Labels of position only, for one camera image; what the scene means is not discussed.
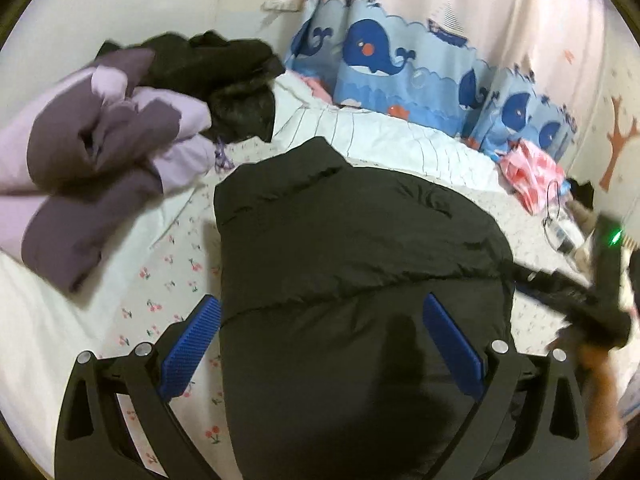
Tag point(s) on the pink checked cloth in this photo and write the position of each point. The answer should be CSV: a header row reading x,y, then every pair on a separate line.
x,y
530,175

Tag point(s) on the brown tree wall sticker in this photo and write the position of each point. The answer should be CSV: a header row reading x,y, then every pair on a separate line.
x,y
617,140

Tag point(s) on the whale print curtain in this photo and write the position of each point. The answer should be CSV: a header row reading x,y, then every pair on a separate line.
x,y
370,50

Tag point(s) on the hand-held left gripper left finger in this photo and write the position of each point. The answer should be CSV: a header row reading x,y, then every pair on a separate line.
x,y
192,345

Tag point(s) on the black crumpled jacket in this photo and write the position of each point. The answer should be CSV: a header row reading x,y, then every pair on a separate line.
x,y
215,65

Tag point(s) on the black puffer jacket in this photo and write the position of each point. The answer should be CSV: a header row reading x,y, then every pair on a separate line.
x,y
350,260

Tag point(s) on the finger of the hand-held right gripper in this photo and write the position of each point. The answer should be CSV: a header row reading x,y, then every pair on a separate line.
x,y
550,285

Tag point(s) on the small black cloth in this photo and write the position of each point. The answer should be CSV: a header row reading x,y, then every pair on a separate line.
x,y
582,192

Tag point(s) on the person's right forearm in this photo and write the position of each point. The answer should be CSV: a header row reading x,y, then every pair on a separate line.
x,y
600,390

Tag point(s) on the purple two-tone jacket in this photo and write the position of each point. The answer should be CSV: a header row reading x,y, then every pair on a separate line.
x,y
90,160

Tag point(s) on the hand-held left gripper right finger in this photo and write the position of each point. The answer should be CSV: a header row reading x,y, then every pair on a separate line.
x,y
452,342

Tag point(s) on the white striped quilt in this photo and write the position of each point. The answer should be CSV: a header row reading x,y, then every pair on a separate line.
x,y
380,135

